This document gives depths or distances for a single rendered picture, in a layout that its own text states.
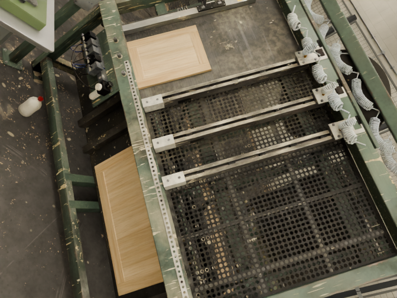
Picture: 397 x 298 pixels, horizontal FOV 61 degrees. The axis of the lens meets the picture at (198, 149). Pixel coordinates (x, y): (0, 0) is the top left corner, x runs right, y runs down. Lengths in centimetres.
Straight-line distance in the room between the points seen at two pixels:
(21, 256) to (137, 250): 67
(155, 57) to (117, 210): 106
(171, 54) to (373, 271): 172
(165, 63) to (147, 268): 130
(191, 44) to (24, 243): 164
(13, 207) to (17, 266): 36
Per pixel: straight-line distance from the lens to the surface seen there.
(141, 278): 226
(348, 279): 197
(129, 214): 230
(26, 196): 247
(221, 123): 201
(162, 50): 236
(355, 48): 283
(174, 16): 250
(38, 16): 206
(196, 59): 230
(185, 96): 210
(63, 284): 246
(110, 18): 256
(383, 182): 207
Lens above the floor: 192
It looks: 24 degrees down
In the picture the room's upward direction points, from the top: 63 degrees clockwise
